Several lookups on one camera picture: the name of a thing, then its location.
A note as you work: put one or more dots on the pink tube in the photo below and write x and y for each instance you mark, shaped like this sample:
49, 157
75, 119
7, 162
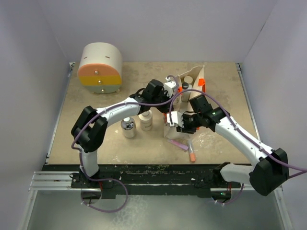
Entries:
178, 144

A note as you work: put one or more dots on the cream bottle with round cap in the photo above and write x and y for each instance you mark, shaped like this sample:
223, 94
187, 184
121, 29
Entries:
146, 120

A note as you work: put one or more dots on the white square bottle black cap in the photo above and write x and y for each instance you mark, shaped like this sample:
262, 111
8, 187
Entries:
186, 86

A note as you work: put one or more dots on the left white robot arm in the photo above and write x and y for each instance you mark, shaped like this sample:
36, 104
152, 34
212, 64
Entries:
90, 128

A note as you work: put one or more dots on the beige and orange cylinder box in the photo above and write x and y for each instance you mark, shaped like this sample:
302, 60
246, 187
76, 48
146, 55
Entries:
100, 68

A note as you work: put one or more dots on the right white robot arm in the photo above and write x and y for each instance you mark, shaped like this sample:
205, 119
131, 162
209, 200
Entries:
268, 167

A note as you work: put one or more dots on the silver bottle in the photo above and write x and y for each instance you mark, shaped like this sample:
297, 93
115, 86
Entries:
128, 127

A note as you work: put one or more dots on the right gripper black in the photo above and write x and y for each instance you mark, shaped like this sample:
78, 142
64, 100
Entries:
185, 129

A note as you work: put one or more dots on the canvas bag with orange handles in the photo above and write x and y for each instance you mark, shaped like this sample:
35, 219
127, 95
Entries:
181, 103

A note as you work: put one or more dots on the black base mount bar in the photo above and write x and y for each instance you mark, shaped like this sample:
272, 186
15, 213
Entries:
154, 180

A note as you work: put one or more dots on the aluminium frame rail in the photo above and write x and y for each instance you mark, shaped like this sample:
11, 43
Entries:
161, 133

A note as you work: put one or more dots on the orange tube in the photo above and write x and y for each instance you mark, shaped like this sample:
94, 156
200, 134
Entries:
191, 152

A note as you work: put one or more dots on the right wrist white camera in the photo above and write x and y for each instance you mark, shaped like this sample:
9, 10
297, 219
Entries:
175, 119

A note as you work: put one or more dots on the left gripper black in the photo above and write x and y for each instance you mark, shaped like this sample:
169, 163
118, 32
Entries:
166, 109

